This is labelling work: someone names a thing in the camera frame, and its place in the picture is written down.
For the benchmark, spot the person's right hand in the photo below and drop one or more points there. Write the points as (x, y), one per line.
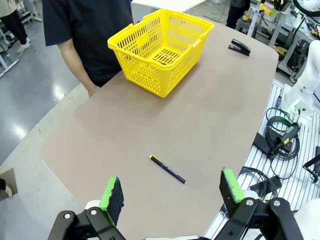
(91, 89)

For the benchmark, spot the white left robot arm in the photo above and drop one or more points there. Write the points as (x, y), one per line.
(310, 220)

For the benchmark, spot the person's right forearm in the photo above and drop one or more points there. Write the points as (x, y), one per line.
(75, 62)

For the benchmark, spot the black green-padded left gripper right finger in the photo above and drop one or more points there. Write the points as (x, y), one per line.
(231, 190)

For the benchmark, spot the yellow plastic shopping basket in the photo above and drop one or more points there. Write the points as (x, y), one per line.
(150, 72)

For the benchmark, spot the black highlighter pen yellow tips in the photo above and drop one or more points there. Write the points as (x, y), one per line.
(167, 170)

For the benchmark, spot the black stapler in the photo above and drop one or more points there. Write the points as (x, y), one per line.
(240, 46)

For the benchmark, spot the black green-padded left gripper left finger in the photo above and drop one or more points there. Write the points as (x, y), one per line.
(110, 200)

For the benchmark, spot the person in black trousers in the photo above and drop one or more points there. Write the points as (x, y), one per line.
(237, 12)

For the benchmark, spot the person in navy t-shirt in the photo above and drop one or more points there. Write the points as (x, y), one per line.
(87, 30)

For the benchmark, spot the person in dark trousers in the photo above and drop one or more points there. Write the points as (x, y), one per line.
(15, 25)

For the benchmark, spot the aluminium frame workstation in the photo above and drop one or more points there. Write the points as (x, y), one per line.
(290, 37)

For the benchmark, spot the black connector with yellow label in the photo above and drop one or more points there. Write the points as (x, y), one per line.
(287, 133)

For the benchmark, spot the white table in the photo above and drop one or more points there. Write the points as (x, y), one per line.
(165, 5)

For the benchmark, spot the black mounting bracket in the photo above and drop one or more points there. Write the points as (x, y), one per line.
(312, 165)
(265, 186)

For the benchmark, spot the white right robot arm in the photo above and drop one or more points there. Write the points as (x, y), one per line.
(306, 75)

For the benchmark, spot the black power adapter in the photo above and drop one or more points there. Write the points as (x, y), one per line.
(261, 143)

